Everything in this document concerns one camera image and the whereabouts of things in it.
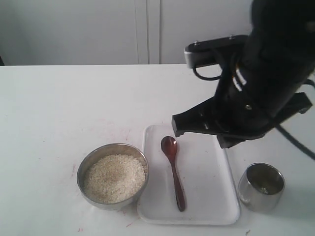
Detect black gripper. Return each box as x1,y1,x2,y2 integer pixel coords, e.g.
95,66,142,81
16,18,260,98
171,56,313,149

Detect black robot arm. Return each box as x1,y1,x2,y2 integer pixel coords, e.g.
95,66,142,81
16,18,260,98
172,0,315,148

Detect black camera cable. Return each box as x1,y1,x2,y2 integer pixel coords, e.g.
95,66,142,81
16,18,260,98
192,48,237,81

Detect brown wooden spoon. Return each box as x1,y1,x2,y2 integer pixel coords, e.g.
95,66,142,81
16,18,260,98
160,136,186,212

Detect white cabinet doors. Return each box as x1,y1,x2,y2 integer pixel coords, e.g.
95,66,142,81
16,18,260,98
0,0,251,65

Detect white uncooked rice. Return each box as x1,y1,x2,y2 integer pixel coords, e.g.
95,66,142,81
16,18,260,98
84,154,146,204

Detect large steel rice bowl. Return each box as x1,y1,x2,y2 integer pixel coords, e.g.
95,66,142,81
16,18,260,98
77,143,149,210

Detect white rectangular plastic tray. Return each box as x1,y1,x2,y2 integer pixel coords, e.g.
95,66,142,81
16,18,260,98
137,124,240,226

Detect small metal cup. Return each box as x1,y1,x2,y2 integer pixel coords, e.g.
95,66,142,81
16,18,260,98
237,163,285,212

